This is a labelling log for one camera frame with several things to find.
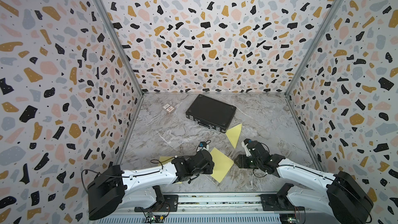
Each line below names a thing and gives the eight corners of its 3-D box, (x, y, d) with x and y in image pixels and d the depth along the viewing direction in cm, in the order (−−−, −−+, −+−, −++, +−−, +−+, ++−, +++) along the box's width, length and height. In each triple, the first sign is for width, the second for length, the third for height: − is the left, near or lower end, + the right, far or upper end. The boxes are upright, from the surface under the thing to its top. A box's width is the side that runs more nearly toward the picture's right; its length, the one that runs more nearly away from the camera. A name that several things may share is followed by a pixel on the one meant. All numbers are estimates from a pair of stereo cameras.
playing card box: (162, 108, 114) (161, 106, 113) (168, 104, 117) (168, 102, 115) (169, 114, 111) (168, 112, 109) (175, 109, 114) (175, 108, 112)
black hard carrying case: (185, 118, 108) (184, 113, 104) (199, 98, 121) (199, 93, 117) (224, 134, 100) (224, 130, 96) (235, 111, 113) (236, 106, 109)
